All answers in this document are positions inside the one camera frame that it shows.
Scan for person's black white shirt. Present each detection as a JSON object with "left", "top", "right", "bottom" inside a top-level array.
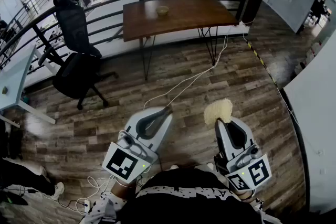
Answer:
[{"left": 78, "top": 166, "right": 286, "bottom": 224}]

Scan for white power strip cable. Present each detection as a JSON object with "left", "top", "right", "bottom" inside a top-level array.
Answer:
[{"left": 56, "top": 175, "right": 116, "bottom": 216}]

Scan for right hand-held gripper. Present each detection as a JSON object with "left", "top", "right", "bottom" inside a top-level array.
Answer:
[{"left": 214, "top": 116, "right": 272, "bottom": 191}]

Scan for brown wooden table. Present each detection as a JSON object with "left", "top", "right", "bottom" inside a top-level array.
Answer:
[{"left": 122, "top": 0, "right": 240, "bottom": 81}]

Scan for white desk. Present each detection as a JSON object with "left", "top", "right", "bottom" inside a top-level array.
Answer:
[{"left": 0, "top": 44, "right": 57, "bottom": 129}]

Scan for beige sponge ball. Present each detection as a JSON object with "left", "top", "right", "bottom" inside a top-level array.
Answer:
[{"left": 204, "top": 99, "right": 234, "bottom": 126}]

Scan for black office chair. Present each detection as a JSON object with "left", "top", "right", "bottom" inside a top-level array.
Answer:
[{"left": 38, "top": 0, "right": 119, "bottom": 111}]

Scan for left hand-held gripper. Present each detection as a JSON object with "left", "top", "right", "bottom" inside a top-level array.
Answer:
[{"left": 101, "top": 106, "right": 173, "bottom": 184}]

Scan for white floor cable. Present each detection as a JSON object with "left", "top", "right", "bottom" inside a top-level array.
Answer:
[{"left": 143, "top": 26, "right": 232, "bottom": 111}]

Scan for yellow black hazard tape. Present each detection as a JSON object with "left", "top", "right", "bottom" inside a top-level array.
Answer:
[{"left": 246, "top": 41, "right": 279, "bottom": 87}]

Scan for white power socket box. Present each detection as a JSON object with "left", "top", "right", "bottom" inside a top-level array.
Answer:
[{"left": 236, "top": 20, "right": 250, "bottom": 35}]

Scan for person's left forearm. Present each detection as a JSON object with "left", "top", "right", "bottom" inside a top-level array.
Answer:
[{"left": 110, "top": 178, "right": 138, "bottom": 201}]

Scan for person's right forearm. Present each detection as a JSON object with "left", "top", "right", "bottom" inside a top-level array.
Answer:
[{"left": 232, "top": 189, "right": 257, "bottom": 204}]

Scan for white curved counter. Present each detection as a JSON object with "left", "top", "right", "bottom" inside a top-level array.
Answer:
[{"left": 282, "top": 31, "right": 336, "bottom": 216}]

